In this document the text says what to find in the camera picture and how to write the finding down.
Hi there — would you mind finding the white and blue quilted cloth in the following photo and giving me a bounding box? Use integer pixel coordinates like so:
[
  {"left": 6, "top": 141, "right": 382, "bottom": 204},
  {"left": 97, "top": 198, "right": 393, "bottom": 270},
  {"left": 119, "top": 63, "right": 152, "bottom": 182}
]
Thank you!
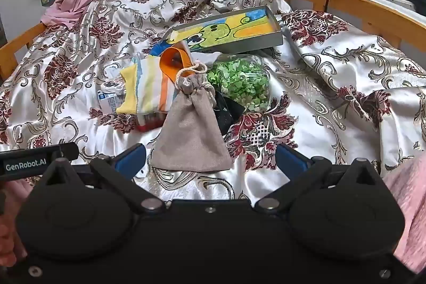
[{"left": 190, "top": 51, "right": 223, "bottom": 67}]

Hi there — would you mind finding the beige drawstring pouch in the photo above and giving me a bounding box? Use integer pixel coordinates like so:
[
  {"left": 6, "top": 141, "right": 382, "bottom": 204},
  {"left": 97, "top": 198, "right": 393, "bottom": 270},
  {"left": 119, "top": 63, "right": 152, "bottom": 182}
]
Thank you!
[{"left": 151, "top": 63, "right": 232, "bottom": 171}]

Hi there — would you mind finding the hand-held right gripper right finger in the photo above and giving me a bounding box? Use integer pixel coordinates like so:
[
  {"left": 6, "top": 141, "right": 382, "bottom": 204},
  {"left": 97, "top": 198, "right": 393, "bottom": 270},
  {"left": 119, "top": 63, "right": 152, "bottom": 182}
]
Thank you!
[{"left": 255, "top": 143, "right": 387, "bottom": 215}]

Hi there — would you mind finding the wooden bed frame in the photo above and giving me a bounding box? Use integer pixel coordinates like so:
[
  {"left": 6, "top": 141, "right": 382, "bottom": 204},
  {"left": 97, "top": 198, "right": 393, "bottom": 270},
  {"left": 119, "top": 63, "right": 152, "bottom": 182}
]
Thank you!
[{"left": 0, "top": 0, "right": 426, "bottom": 78}]

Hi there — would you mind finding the orange band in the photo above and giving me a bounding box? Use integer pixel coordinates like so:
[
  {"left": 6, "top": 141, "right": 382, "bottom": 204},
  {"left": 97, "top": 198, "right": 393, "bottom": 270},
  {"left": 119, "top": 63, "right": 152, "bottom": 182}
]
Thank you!
[{"left": 159, "top": 48, "right": 194, "bottom": 80}]

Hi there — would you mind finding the striped sock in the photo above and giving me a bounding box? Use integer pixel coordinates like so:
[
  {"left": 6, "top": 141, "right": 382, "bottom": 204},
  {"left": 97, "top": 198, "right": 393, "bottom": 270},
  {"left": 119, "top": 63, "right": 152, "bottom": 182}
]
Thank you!
[{"left": 116, "top": 57, "right": 187, "bottom": 115}]

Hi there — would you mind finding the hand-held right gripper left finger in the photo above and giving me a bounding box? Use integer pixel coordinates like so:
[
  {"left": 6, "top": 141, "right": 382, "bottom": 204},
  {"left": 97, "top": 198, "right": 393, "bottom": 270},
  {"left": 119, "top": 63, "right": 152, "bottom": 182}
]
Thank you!
[{"left": 31, "top": 143, "right": 167, "bottom": 215}]

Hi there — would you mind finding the white tissue packet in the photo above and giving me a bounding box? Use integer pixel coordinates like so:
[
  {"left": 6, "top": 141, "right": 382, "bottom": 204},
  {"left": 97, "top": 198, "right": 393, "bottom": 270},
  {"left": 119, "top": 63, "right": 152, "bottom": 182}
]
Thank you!
[{"left": 96, "top": 79, "right": 129, "bottom": 115}]

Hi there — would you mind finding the grey metal tray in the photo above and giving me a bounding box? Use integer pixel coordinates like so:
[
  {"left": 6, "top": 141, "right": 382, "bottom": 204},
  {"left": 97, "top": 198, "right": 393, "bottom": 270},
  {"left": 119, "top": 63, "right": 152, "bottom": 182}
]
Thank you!
[{"left": 160, "top": 5, "right": 284, "bottom": 55}]

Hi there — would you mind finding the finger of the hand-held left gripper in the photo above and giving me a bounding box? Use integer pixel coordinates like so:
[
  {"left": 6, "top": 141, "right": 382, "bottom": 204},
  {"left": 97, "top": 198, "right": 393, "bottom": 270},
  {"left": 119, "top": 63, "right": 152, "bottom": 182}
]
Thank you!
[{"left": 0, "top": 142, "right": 80, "bottom": 183}]

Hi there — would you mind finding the black cloth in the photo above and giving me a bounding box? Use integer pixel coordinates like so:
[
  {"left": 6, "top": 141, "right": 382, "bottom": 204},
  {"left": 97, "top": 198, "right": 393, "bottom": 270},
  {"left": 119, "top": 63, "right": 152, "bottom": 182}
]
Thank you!
[{"left": 213, "top": 91, "right": 245, "bottom": 135}]

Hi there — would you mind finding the yellow frog print towel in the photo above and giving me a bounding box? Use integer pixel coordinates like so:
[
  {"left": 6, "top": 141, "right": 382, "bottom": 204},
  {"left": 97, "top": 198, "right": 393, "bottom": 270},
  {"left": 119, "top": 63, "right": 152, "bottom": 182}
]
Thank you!
[{"left": 150, "top": 8, "right": 278, "bottom": 58}]

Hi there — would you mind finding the floral satin bedspread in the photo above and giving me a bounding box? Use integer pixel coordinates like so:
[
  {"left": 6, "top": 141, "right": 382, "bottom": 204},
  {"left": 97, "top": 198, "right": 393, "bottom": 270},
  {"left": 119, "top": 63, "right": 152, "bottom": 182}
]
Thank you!
[{"left": 0, "top": 0, "right": 426, "bottom": 205}]

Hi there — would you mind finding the red cartoon printed packet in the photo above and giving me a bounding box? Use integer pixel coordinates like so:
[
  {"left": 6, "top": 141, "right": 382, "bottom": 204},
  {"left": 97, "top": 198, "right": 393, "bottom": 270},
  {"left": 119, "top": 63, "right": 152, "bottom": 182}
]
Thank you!
[{"left": 136, "top": 113, "right": 167, "bottom": 132}]

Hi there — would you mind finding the jar of green bits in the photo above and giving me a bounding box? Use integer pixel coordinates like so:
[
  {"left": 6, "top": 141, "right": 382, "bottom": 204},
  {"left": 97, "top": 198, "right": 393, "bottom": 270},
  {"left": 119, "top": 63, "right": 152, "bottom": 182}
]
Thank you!
[{"left": 206, "top": 54, "right": 271, "bottom": 113}]

